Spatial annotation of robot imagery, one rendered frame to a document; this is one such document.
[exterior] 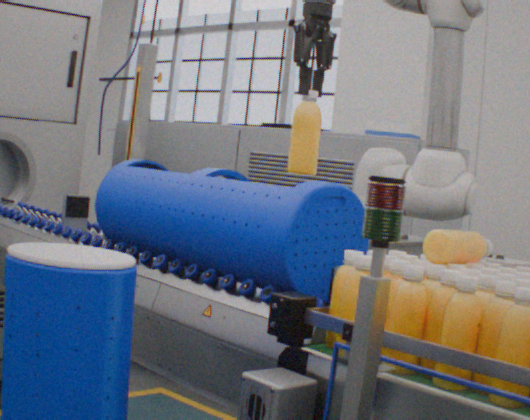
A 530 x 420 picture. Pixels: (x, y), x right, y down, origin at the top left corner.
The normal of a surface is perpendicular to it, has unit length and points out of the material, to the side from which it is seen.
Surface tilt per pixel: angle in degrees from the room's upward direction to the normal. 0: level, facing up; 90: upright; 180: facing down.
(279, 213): 66
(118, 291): 90
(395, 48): 90
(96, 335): 90
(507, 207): 90
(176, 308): 71
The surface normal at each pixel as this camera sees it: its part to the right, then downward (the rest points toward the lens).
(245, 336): -0.67, -0.37
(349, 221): 0.65, 0.11
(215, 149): -0.66, -0.04
